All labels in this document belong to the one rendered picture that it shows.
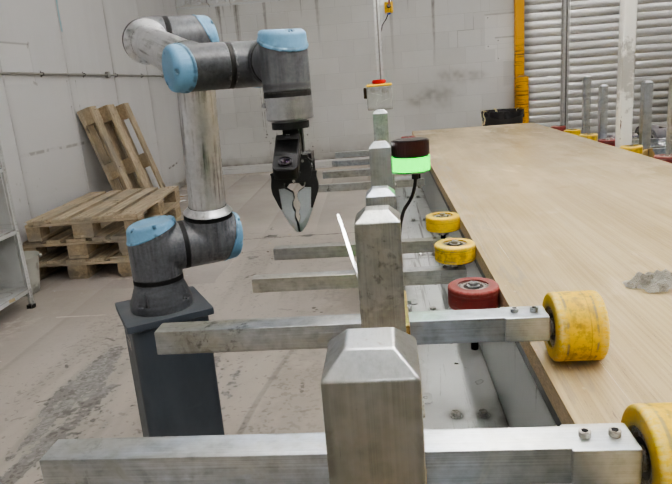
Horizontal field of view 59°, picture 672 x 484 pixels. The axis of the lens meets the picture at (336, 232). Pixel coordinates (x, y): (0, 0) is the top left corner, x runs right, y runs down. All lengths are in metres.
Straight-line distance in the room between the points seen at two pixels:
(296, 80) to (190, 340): 0.55
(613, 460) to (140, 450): 0.36
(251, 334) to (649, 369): 0.45
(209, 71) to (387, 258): 0.80
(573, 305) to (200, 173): 1.31
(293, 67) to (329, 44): 7.87
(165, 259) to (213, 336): 1.12
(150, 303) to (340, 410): 1.67
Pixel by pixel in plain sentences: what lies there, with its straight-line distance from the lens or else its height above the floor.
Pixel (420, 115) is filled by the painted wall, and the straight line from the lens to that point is 9.00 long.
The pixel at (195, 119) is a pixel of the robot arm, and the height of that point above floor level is 1.16.
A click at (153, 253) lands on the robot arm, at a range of 1.84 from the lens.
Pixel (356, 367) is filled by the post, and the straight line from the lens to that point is 0.21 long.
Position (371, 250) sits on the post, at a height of 1.11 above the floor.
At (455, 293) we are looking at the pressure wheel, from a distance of 0.95.
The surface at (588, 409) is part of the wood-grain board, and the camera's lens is 0.67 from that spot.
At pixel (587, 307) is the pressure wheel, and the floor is 0.97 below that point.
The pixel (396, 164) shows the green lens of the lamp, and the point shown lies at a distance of 0.95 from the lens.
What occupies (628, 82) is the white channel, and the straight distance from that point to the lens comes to 2.69.
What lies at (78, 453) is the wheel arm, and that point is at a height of 0.96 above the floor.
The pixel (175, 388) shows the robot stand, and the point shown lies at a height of 0.37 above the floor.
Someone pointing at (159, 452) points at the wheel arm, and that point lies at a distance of 0.53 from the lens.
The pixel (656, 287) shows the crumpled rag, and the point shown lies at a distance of 0.99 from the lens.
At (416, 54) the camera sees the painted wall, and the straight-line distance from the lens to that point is 8.99.
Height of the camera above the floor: 1.24
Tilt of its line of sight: 14 degrees down
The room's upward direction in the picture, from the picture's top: 5 degrees counter-clockwise
